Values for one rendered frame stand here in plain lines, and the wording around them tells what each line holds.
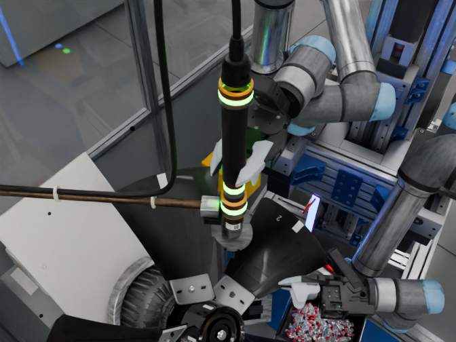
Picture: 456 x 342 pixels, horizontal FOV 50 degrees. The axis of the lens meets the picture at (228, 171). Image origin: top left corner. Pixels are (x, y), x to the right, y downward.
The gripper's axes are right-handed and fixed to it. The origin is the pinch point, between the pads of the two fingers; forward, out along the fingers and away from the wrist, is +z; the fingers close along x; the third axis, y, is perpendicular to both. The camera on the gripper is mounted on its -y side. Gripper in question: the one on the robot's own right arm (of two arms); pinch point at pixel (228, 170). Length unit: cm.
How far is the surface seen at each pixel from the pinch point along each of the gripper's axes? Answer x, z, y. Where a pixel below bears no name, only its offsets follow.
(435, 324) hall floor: -66, -80, 166
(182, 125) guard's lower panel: 59, -69, 85
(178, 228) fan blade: 12.7, -2.0, 29.4
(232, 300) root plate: -0.9, -0.4, 47.5
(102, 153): 66, -31, 67
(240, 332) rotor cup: -6.1, 5.5, 45.7
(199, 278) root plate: 5.7, 2.0, 38.4
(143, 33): 61, -57, 34
